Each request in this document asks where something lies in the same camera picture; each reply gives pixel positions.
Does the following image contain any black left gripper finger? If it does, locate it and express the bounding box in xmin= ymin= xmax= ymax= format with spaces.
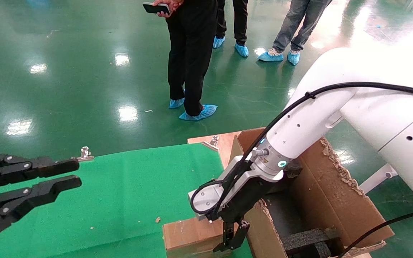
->
xmin=0 ymin=150 xmax=80 ymax=188
xmin=0 ymin=175 xmax=82 ymax=246

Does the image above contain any large open cardboard carton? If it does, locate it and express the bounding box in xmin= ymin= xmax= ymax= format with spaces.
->
xmin=230 ymin=127 xmax=395 ymax=258

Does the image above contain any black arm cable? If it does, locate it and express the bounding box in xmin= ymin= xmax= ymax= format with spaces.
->
xmin=190 ymin=82 xmax=413 ymax=258

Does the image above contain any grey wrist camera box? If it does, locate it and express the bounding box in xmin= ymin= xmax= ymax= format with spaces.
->
xmin=188 ymin=172 xmax=230 ymax=220

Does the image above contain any person's hand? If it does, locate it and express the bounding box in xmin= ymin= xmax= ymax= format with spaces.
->
xmin=153 ymin=0 xmax=185 ymax=18

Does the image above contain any green tablecloth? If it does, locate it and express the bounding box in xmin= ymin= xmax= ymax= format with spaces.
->
xmin=0 ymin=143 xmax=253 ymax=258

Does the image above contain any person holding phone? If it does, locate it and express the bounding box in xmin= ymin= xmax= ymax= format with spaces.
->
xmin=153 ymin=0 xmax=218 ymax=121

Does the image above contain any dark smartphone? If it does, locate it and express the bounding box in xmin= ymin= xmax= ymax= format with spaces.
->
xmin=143 ymin=2 xmax=171 ymax=15

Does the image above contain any white table frame leg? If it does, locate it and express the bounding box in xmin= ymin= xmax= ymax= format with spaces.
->
xmin=359 ymin=163 xmax=399 ymax=194

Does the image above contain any silver binder clip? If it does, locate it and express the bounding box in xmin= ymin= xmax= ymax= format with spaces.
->
xmin=72 ymin=146 xmax=95 ymax=162
xmin=202 ymin=135 xmax=220 ymax=151

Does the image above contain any black foam insert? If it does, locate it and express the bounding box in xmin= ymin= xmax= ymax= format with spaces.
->
xmin=281 ymin=226 xmax=344 ymax=258

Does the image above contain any small brown cardboard box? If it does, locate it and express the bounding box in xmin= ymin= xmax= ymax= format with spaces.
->
xmin=163 ymin=215 xmax=236 ymax=258

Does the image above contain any person in black trousers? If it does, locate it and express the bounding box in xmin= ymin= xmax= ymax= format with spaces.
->
xmin=213 ymin=0 xmax=249 ymax=58

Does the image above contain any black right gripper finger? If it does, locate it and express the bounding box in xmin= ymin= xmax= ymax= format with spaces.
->
xmin=232 ymin=219 xmax=250 ymax=248
xmin=213 ymin=222 xmax=234 ymax=252

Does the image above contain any person in yellow shirt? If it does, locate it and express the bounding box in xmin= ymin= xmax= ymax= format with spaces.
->
xmin=257 ymin=0 xmax=332 ymax=66

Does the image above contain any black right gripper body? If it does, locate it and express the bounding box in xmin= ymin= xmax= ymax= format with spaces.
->
xmin=214 ymin=175 xmax=283 ymax=224

